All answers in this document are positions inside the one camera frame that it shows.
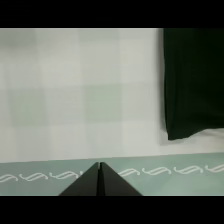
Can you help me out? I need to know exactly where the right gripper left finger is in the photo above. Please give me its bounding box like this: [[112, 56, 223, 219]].
[[58, 162, 100, 197]]

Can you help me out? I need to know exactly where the dark green shirt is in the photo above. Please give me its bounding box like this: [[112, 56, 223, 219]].
[[162, 28, 224, 141]]

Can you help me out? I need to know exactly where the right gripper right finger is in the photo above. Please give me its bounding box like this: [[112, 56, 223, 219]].
[[99, 162, 143, 197]]

